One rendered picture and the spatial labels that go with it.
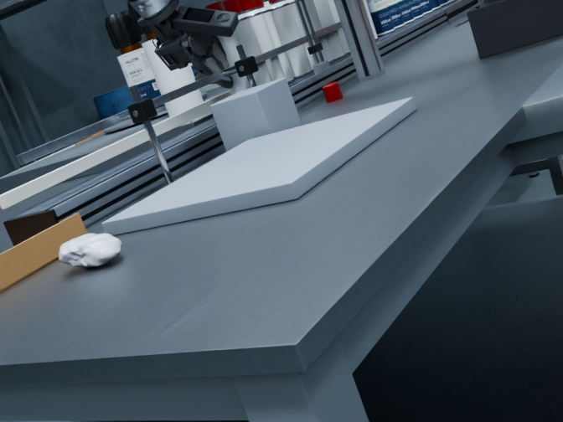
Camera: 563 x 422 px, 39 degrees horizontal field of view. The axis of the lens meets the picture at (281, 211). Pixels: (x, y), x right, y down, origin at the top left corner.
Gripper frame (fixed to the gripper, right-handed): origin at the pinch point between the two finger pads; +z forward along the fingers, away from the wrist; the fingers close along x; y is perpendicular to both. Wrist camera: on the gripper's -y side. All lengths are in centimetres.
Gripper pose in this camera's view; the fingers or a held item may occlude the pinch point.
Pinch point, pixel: (230, 81)
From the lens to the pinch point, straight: 156.8
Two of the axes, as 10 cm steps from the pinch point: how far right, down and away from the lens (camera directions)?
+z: 5.3, 6.1, 5.9
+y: -8.1, 1.5, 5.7
